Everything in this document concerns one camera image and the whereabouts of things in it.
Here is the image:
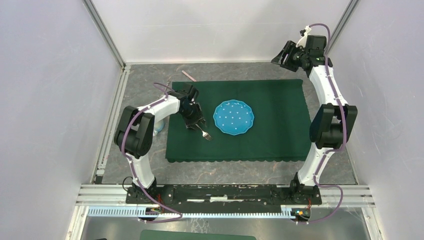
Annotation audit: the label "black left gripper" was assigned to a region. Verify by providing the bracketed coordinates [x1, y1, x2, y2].
[179, 102, 207, 132]

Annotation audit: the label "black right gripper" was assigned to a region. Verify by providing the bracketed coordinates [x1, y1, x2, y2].
[271, 40, 309, 73]

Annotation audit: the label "silver fork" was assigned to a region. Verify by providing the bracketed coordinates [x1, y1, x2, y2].
[196, 124, 212, 141]

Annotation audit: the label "blue polka dot plate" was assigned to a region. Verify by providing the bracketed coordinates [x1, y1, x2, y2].
[212, 99, 255, 136]

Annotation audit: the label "dark green cloth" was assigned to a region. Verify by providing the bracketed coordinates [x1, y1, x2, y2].
[165, 79, 311, 163]

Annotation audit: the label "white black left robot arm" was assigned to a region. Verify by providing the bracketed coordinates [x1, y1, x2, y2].
[113, 83, 206, 204]

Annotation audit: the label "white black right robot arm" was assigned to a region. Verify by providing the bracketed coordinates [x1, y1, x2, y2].
[271, 34, 358, 204]

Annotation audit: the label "white blue mug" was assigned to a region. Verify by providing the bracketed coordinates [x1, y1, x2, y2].
[153, 119, 165, 136]

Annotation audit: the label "green mat at bottom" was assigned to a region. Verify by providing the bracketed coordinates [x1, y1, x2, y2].
[139, 229, 256, 240]

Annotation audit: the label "black handled knife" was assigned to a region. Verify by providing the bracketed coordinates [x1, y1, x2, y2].
[181, 70, 197, 82]

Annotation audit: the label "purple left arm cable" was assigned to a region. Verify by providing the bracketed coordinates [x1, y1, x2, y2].
[120, 82, 184, 224]

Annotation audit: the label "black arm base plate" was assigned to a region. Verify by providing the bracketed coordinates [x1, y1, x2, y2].
[125, 184, 323, 214]

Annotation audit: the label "blue slotted cable duct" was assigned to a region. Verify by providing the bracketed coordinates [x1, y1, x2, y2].
[87, 206, 295, 220]

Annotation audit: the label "aluminium frame rails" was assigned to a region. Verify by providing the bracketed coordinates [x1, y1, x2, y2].
[64, 0, 387, 240]

